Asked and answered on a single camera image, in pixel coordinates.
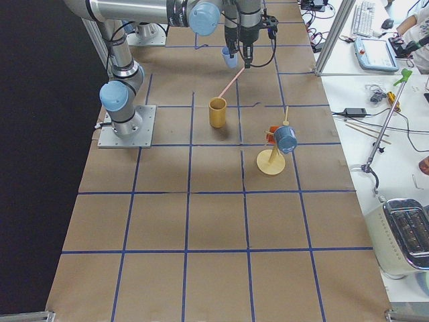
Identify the blue teach pendant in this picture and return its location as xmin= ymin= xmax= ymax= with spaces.
xmin=354 ymin=37 xmax=399 ymax=72

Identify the wooden chopstick on desk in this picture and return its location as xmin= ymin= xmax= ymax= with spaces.
xmin=345 ymin=122 xmax=381 ymax=139

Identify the black power adapter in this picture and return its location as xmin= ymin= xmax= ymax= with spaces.
xmin=344 ymin=108 xmax=367 ymax=118

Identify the bamboo cylinder holder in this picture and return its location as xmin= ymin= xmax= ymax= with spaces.
xmin=208 ymin=97 xmax=227 ymax=128

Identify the pink chopstick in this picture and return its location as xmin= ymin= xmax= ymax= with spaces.
xmin=218 ymin=66 xmax=246 ymax=98

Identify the aluminium frame post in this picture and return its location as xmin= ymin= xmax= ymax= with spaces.
xmin=314 ymin=0 xmax=355 ymax=76

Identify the black computer mouse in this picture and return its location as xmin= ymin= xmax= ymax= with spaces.
xmin=381 ymin=18 xmax=394 ymax=30

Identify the orange mug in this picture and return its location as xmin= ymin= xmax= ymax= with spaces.
xmin=265 ymin=125 xmax=278 ymax=144

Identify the white keyboard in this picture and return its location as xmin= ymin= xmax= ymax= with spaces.
xmin=351 ymin=1 xmax=375 ymax=37

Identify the green handled grabber tool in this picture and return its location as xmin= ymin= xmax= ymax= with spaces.
xmin=361 ymin=68 xmax=412 ymax=196

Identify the blue mug on stand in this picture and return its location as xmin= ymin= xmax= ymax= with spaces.
xmin=274 ymin=125 xmax=298 ymax=154

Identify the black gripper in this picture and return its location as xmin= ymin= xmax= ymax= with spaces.
xmin=224 ymin=26 xmax=239 ymax=54
xmin=239 ymin=26 xmax=259 ymax=68

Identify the wooden mug tree stand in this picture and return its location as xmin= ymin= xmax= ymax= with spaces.
xmin=257 ymin=105 xmax=289 ymax=175

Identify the light blue plastic cup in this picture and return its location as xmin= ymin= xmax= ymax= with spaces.
xmin=221 ymin=46 xmax=238 ymax=69

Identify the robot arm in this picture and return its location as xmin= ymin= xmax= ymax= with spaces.
xmin=65 ymin=1 xmax=262 ymax=138
xmin=223 ymin=0 xmax=261 ymax=55

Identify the silver toaster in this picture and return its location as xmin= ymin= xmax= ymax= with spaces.
xmin=364 ymin=198 xmax=428 ymax=279

